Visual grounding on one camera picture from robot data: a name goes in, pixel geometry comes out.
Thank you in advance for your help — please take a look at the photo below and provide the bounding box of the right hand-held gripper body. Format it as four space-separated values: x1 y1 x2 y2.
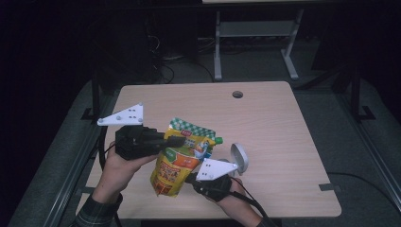
191 158 239 203

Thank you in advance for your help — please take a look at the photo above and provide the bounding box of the black metal stand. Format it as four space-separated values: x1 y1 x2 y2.
330 61 376 123
79 70 107 124

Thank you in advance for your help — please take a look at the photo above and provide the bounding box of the yellow green spouted refill pouch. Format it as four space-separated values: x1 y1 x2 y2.
149 117 224 199

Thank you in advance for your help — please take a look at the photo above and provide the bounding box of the white metal desk frame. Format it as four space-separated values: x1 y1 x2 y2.
201 0 332 81

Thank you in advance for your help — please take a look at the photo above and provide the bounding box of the tangle of black cables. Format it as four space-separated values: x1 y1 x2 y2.
148 32 216 85

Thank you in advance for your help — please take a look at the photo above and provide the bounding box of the person's right hand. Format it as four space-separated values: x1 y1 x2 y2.
217 177 253 213

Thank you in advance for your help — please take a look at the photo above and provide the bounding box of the right hand-held gripper black cable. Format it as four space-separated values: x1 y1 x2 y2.
229 175 272 227

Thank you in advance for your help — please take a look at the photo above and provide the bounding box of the hand-held gripper black cable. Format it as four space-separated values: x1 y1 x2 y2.
229 175 272 227
96 126 123 227

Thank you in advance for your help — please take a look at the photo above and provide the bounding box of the left hand-held gripper black cable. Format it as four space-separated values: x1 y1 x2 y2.
96 126 123 227

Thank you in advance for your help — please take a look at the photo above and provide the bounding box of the black floor cable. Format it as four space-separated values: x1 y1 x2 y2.
325 171 401 209

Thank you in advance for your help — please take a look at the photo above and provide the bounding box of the aluminium floor rail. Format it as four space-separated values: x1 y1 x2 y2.
334 93 401 207
46 91 122 227

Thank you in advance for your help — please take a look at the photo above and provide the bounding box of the person's left hand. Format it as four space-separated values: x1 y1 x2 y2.
94 142 159 196

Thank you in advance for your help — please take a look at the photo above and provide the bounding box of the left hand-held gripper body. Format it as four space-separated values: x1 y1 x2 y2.
96 101 166 161

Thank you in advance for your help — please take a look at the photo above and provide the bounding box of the grey tape strip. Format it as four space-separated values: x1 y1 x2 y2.
75 186 96 195
318 183 342 193

